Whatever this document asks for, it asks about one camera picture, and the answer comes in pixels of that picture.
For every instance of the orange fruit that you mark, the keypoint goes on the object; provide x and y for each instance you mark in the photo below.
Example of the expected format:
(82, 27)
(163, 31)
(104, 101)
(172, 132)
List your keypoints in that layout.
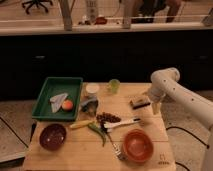
(67, 105)

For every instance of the black office chair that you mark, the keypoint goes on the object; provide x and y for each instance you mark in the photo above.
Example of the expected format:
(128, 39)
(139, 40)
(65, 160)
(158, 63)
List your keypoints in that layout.
(38, 3)

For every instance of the grey folded cloth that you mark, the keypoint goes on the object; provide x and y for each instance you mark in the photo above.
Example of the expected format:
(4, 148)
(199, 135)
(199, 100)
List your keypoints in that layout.
(56, 101)

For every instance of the dark purple bowl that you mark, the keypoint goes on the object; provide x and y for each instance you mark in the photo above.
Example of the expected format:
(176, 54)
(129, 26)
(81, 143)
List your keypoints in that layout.
(52, 137)

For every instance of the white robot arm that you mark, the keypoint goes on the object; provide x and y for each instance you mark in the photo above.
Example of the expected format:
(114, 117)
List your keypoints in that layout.
(165, 82)

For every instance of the green plastic tray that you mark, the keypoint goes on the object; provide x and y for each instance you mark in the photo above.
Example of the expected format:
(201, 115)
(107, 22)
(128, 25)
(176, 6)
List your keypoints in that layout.
(54, 92)

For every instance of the white round container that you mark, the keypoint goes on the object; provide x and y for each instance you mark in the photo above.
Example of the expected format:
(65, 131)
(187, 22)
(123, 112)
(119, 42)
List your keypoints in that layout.
(92, 89)

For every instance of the green translucent cup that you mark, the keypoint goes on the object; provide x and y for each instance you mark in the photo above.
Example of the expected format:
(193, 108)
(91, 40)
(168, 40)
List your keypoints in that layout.
(113, 86)

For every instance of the red object on ledge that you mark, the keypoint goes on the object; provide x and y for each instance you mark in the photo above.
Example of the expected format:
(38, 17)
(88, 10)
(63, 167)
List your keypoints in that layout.
(100, 21)

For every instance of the yellow banana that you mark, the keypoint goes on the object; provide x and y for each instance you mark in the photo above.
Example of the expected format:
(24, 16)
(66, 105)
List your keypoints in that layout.
(80, 124)

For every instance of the green chili pepper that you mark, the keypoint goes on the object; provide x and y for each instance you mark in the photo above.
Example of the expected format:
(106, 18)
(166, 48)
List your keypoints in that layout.
(97, 130)

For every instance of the metal fork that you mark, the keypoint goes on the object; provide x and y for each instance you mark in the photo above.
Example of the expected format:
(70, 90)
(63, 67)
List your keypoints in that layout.
(117, 151)

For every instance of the seated person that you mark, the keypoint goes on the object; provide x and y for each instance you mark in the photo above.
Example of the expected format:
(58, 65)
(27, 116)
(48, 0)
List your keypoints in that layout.
(143, 11)

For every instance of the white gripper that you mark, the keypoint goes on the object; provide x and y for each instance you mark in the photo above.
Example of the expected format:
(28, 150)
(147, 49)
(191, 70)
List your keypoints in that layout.
(156, 95)

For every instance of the red bowl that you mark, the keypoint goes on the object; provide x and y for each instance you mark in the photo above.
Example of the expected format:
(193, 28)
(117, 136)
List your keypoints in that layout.
(137, 146)

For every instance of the dark red grape bunch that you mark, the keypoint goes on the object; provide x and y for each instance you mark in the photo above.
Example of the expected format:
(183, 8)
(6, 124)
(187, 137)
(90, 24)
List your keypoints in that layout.
(107, 117)

